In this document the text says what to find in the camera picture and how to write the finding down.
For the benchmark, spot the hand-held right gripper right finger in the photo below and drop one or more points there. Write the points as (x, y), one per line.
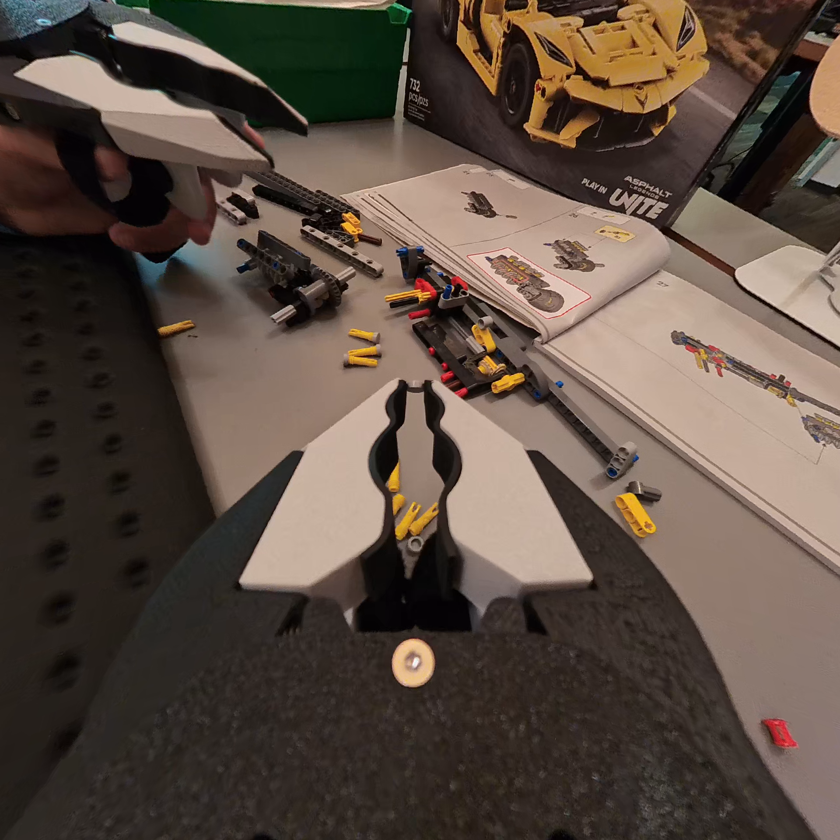
(518, 518)

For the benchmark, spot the person's left hand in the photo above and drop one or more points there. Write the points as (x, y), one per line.
(33, 184)

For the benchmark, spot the dark grey lego angle connector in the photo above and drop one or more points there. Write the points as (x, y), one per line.
(643, 491)

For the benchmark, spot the small light grey lego assembly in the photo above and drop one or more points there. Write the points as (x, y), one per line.
(229, 211)

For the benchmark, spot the red lego bush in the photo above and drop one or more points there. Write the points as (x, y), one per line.
(779, 733)

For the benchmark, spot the grey black lego chassis assembly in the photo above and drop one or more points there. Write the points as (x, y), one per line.
(459, 341)

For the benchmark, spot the yellow lego connector block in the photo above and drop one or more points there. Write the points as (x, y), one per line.
(635, 515)

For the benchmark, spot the lego gear axle assembly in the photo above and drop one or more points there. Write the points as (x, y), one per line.
(295, 282)

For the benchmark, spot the single yellow lego pin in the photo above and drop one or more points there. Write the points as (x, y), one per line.
(176, 328)
(359, 361)

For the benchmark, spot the light grey lego beam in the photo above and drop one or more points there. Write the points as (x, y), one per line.
(344, 253)

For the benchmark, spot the black lego set box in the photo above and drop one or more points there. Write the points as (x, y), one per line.
(459, 98)

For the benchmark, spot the green storage bin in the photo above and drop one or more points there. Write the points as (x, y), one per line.
(295, 59)

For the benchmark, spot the bundle of black lego beams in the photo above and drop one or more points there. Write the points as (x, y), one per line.
(295, 193)

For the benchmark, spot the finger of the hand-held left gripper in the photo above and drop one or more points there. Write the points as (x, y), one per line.
(197, 62)
(151, 128)

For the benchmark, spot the small black grey lego piece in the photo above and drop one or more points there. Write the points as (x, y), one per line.
(246, 203)

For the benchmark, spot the lego instruction booklet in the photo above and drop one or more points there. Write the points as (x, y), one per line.
(656, 394)

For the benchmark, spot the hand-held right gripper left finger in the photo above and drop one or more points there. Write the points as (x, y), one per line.
(321, 518)

